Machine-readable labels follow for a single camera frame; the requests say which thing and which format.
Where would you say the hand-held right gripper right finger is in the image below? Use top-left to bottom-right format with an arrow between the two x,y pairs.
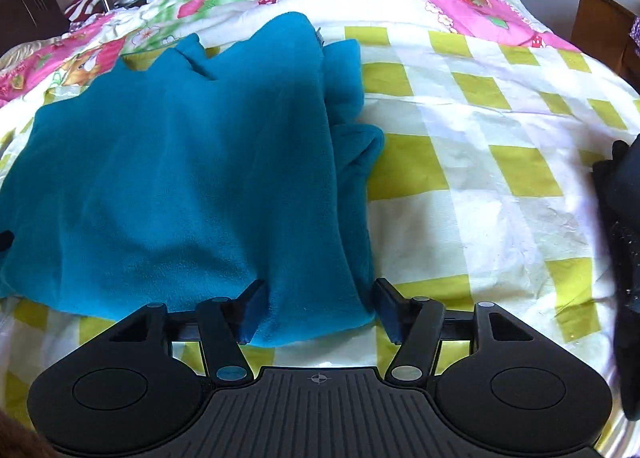
374,278 -> 536,384

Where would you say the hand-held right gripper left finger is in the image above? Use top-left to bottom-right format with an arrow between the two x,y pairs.
107,279 -> 271,384

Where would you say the teal fleece garment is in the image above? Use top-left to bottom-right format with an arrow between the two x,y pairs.
0,12 -> 386,349

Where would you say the yellow checkered bed sheet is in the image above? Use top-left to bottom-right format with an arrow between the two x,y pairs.
0,26 -> 640,458

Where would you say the brown fuzzy thing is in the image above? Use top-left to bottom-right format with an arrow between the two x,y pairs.
0,410 -> 58,458

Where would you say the dark wooden headboard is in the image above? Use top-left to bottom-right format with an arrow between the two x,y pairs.
0,0 -> 67,56

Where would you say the dark cloth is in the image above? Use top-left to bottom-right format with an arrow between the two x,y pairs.
592,134 -> 640,421

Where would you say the red white striped pillow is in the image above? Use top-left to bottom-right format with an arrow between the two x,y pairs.
65,0 -> 118,26

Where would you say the wooden bedside cabinet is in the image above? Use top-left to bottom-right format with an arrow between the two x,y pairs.
570,0 -> 640,84

